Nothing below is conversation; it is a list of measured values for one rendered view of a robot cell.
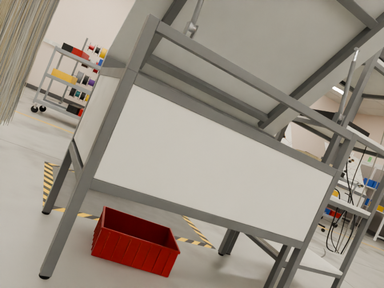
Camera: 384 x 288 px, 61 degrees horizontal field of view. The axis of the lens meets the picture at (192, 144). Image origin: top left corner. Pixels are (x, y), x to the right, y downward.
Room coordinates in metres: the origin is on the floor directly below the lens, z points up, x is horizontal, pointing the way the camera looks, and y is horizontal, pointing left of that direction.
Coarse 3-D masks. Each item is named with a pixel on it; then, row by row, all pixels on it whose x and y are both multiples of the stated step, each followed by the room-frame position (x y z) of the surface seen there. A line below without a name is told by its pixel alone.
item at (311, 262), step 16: (368, 64) 1.82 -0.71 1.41; (352, 80) 2.28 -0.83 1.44; (368, 80) 1.82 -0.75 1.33; (352, 96) 1.83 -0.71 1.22; (368, 96) 2.41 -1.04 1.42; (352, 112) 1.82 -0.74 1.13; (304, 128) 2.32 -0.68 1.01; (320, 128) 2.19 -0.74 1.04; (352, 128) 1.84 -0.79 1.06; (336, 144) 1.82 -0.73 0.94; (368, 144) 1.93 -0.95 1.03; (352, 208) 1.97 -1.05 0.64; (368, 208) 2.08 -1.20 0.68; (368, 224) 2.06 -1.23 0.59; (256, 240) 2.03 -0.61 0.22; (272, 256) 1.87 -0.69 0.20; (288, 256) 1.88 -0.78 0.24; (304, 256) 2.05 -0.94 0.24; (352, 256) 2.06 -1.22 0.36; (272, 272) 1.83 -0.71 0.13; (320, 272) 1.97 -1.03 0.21; (336, 272) 2.03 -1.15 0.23
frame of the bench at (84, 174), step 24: (120, 72) 1.19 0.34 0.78; (120, 96) 1.12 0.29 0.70; (168, 96) 1.19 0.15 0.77; (216, 120) 1.29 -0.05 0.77; (72, 144) 1.56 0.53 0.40; (96, 144) 1.12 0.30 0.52; (264, 144) 1.41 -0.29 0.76; (96, 168) 1.13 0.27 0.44; (120, 192) 1.18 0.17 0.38; (72, 216) 1.12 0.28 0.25; (192, 216) 1.33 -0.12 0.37; (216, 216) 1.38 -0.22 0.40; (288, 240) 1.58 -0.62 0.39; (48, 264) 1.12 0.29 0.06; (288, 264) 1.65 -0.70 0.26
